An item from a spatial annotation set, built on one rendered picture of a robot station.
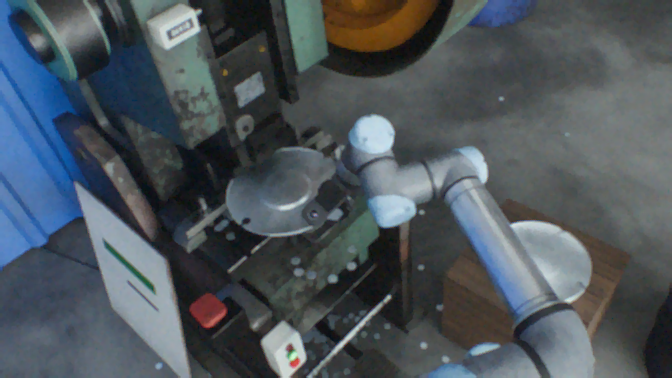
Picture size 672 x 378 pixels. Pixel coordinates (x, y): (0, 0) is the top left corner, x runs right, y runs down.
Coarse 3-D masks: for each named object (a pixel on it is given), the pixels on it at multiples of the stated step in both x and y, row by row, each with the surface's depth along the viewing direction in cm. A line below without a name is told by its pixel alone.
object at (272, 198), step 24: (264, 168) 147; (288, 168) 146; (312, 168) 145; (240, 192) 142; (264, 192) 141; (288, 192) 140; (312, 192) 140; (240, 216) 137; (264, 216) 136; (288, 216) 135
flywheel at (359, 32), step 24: (336, 0) 144; (360, 0) 137; (384, 0) 132; (408, 0) 122; (432, 0) 117; (336, 24) 144; (360, 24) 139; (384, 24) 131; (408, 24) 126; (360, 48) 142; (384, 48) 136
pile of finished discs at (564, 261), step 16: (512, 224) 178; (528, 224) 178; (544, 224) 177; (528, 240) 174; (544, 240) 173; (560, 240) 173; (576, 240) 172; (544, 256) 169; (560, 256) 169; (576, 256) 168; (544, 272) 165; (560, 272) 165; (576, 272) 164; (560, 288) 161; (576, 288) 161
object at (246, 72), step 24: (240, 24) 122; (216, 48) 116; (240, 48) 116; (264, 48) 120; (240, 72) 119; (264, 72) 124; (240, 96) 122; (264, 96) 127; (240, 120) 124; (264, 120) 130; (216, 144) 135; (240, 144) 129; (264, 144) 130
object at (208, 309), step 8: (208, 296) 125; (200, 304) 124; (208, 304) 123; (216, 304) 123; (192, 312) 123; (200, 312) 122; (208, 312) 122; (216, 312) 122; (224, 312) 122; (200, 320) 121; (208, 320) 121; (216, 320) 121
